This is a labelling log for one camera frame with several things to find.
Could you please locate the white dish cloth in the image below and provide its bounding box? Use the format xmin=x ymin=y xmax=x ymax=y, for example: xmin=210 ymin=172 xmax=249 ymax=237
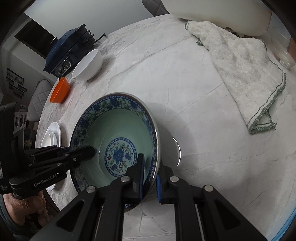
xmin=185 ymin=20 xmax=287 ymax=135

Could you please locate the clear drinking glass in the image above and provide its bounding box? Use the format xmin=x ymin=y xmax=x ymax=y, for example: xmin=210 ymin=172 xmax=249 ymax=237
xmin=274 ymin=30 xmax=296 ymax=69

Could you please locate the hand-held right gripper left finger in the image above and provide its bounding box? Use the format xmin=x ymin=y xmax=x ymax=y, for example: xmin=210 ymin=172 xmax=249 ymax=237
xmin=29 ymin=153 xmax=146 ymax=241

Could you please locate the dark wooden doorway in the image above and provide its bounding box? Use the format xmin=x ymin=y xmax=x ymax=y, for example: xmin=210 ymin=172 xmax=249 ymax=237
xmin=14 ymin=17 xmax=58 ymax=61

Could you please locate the blue floral bowl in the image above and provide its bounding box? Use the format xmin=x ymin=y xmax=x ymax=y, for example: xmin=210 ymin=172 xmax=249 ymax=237
xmin=69 ymin=93 xmax=161 ymax=212

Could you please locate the large white plate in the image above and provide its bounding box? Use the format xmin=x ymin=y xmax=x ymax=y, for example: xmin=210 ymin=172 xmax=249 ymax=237
xmin=35 ymin=121 xmax=62 ymax=192

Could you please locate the orange bowl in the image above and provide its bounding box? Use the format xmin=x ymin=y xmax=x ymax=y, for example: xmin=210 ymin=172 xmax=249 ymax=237
xmin=50 ymin=77 xmax=70 ymax=104

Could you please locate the cluster of framed wall pictures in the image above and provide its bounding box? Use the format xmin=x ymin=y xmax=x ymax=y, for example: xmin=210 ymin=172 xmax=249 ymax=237
xmin=6 ymin=68 xmax=25 ymax=98

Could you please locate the white bowl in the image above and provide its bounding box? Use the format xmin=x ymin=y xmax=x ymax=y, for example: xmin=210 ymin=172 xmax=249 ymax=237
xmin=72 ymin=49 xmax=103 ymax=81

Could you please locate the dark grey quilted chair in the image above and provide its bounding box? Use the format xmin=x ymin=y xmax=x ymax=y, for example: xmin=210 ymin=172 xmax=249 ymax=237
xmin=142 ymin=0 xmax=168 ymax=16

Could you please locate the person's left hand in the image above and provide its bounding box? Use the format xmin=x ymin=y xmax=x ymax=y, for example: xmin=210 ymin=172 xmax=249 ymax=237
xmin=5 ymin=192 xmax=50 ymax=229

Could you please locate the light grey quilted chair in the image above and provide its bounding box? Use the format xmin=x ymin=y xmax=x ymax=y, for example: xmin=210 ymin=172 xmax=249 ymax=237
xmin=26 ymin=79 xmax=52 ymax=122

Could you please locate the dark blue electric cooker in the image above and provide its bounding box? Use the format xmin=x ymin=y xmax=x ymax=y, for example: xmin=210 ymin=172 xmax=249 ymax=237
xmin=43 ymin=24 xmax=95 ymax=77

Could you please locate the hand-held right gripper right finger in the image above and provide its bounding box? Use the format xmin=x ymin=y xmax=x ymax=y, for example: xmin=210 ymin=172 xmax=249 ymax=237
xmin=156 ymin=161 xmax=267 ymax=241

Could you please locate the small white dish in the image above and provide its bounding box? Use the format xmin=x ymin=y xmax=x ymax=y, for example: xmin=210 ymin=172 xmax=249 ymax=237
xmin=41 ymin=133 xmax=52 ymax=148

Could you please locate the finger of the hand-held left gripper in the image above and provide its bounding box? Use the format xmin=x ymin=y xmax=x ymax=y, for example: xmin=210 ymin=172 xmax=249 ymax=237
xmin=25 ymin=145 xmax=70 ymax=160
xmin=29 ymin=146 xmax=96 ymax=174

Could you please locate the white purple rice cooker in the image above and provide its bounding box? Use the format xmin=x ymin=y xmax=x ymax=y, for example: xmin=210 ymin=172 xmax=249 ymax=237
xmin=161 ymin=0 xmax=272 ymax=37

